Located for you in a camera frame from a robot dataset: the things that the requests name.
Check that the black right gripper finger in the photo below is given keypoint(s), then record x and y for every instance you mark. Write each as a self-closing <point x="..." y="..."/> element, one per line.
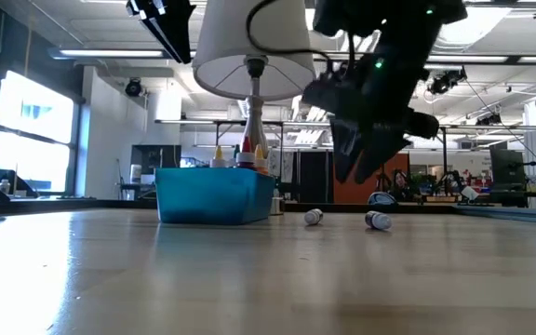
<point x="344" y="153"/>
<point x="375" y="158"/>

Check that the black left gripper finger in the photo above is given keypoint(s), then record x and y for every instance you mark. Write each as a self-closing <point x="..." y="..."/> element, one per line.
<point x="170" y="28"/>

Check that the orange food coloring bottle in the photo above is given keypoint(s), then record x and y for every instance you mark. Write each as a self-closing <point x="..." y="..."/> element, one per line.
<point x="260" y="158"/>

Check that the green food coloring bottle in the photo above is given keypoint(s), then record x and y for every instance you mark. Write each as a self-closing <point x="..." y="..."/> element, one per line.
<point x="236" y="153"/>

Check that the yellow food coloring bottle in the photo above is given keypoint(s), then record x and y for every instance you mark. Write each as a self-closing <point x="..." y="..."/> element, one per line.
<point x="218" y="159"/>

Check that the teal plastic bin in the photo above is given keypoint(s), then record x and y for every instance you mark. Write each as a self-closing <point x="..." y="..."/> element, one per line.
<point x="212" y="195"/>

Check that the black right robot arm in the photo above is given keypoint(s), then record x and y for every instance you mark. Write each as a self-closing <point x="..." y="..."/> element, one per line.
<point x="389" y="14"/>

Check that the small food coloring bottle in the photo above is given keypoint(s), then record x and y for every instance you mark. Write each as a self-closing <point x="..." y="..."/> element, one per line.
<point x="378" y="220"/>
<point x="313" y="216"/>

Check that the orange partition panel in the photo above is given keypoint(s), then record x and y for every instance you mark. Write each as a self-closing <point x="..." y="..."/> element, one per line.
<point x="384" y="186"/>

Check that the person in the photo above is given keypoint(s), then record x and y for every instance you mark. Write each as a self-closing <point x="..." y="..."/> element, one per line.
<point x="399" y="182"/>

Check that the white shade metal table lamp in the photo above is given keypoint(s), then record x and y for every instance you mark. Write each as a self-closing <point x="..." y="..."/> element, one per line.
<point x="231" y="28"/>

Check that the black ceiling spotlight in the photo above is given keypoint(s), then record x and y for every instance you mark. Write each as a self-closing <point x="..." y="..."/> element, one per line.
<point x="447" y="80"/>

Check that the black monitor on stand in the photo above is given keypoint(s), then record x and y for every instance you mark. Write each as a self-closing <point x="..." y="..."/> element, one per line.
<point x="505" y="167"/>

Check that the black ceiling camera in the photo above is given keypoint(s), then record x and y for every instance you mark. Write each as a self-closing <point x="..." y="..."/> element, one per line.
<point x="133" y="87"/>

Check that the blue-grey table frame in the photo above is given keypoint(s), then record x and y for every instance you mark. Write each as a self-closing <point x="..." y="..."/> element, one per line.
<point x="505" y="214"/>

